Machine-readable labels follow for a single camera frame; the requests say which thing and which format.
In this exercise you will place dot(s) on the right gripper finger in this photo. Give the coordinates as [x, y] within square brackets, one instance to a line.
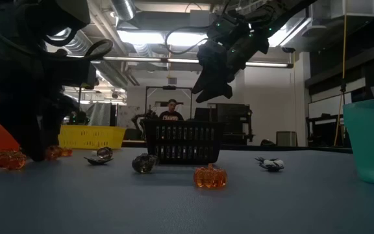
[219, 92]
[204, 84]

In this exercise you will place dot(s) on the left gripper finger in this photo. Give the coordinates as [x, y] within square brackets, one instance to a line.
[60, 110]
[31, 136]

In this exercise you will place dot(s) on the orange clear plastic pumpkin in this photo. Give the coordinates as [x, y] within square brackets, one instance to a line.
[210, 177]
[67, 152]
[54, 152]
[10, 160]

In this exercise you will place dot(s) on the black slotted plastic basket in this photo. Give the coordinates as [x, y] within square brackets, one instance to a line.
[182, 143]

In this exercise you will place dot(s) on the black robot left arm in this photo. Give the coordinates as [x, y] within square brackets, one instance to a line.
[28, 19]

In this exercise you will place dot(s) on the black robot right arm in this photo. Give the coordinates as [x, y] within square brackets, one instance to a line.
[287, 13]

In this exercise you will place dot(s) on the black background robot arm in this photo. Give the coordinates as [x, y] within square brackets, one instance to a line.
[141, 118]

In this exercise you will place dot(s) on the black equipment cabinet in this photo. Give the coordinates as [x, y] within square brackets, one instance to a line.
[235, 120]

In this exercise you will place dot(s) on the grey hanging cloth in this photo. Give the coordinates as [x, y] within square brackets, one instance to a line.
[97, 113]

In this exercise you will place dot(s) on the yellow slotted plastic basket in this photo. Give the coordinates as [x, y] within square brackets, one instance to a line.
[93, 137]

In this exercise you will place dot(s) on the grey ceiling air unit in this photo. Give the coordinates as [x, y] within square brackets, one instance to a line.
[200, 18]

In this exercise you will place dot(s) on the person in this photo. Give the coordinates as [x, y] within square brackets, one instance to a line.
[171, 113]

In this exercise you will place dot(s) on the long ceiling light strip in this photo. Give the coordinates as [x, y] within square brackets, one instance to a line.
[141, 59]

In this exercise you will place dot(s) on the small black rounded object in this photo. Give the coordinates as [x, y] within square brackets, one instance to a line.
[267, 142]

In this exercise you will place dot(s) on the grey box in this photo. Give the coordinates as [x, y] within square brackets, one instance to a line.
[286, 139]

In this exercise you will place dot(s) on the small white plastic bone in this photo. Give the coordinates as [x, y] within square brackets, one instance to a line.
[278, 162]

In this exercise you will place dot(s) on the white hanging sign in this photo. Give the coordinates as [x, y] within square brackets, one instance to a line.
[359, 8]

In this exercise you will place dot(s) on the teal plastic bin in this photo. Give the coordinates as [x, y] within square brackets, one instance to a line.
[373, 143]

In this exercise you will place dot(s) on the black metal frame stand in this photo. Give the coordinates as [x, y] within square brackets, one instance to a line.
[169, 87]

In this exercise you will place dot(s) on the white wall panel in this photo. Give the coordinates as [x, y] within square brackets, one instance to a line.
[330, 105]

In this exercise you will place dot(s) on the silver ventilation duct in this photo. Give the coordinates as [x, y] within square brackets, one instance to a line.
[123, 8]

